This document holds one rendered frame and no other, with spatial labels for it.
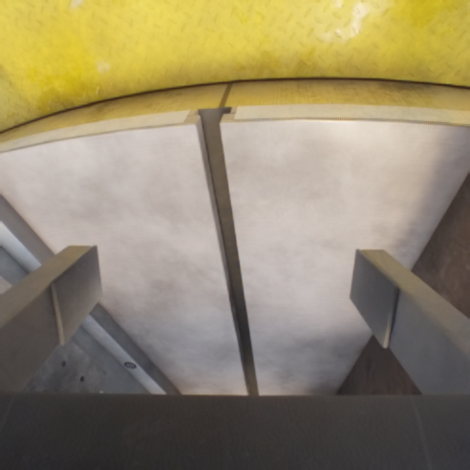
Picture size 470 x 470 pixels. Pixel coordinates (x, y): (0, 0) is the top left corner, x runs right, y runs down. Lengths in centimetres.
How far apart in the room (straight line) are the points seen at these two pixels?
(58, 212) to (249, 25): 61
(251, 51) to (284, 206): 39
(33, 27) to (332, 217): 84
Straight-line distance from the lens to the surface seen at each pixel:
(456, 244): 72
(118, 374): 125
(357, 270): 17
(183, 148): 66
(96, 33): 99
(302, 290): 88
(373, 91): 86
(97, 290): 17
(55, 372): 95
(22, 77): 114
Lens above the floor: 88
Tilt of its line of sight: 48 degrees down
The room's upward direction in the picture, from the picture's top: 170 degrees counter-clockwise
